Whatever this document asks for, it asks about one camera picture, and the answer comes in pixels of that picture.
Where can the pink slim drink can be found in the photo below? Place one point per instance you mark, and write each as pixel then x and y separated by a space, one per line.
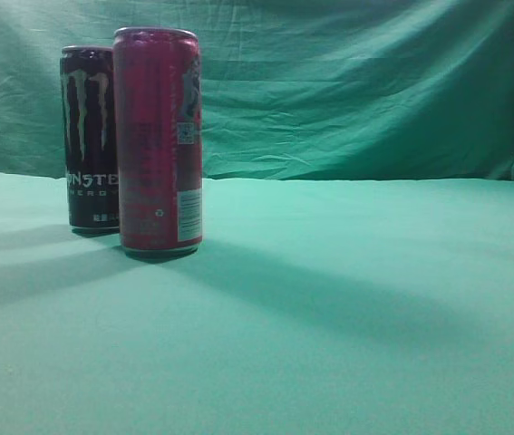
pixel 159 147

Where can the green table cloth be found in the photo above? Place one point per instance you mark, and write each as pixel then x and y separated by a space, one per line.
pixel 311 307

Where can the green backdrop cloth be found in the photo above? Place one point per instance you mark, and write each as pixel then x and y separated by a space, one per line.
pixel 293 89

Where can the black Monster energy can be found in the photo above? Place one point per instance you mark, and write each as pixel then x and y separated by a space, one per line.
pixel 91 168

